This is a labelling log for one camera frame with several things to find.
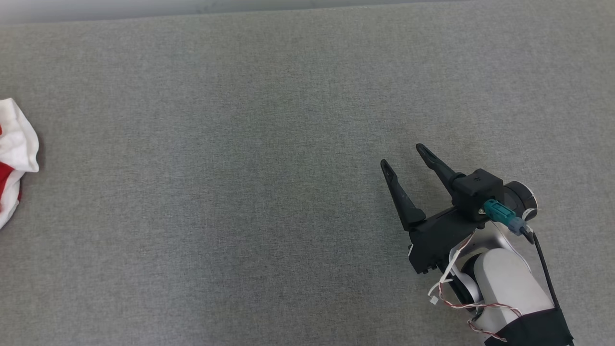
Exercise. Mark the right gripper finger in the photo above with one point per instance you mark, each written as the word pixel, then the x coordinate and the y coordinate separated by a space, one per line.
pixel 439 167
pixel 401 202

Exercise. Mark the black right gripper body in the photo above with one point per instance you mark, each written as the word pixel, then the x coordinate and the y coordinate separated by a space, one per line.
pixel 432 242

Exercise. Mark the red white basketball jersey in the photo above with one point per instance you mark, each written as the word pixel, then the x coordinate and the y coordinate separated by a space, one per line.
pixel 17 144

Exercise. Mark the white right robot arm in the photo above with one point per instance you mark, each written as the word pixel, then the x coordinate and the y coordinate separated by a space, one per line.
pixel 509 283

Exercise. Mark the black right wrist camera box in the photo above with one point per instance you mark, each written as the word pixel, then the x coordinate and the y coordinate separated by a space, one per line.
pixel 475 192

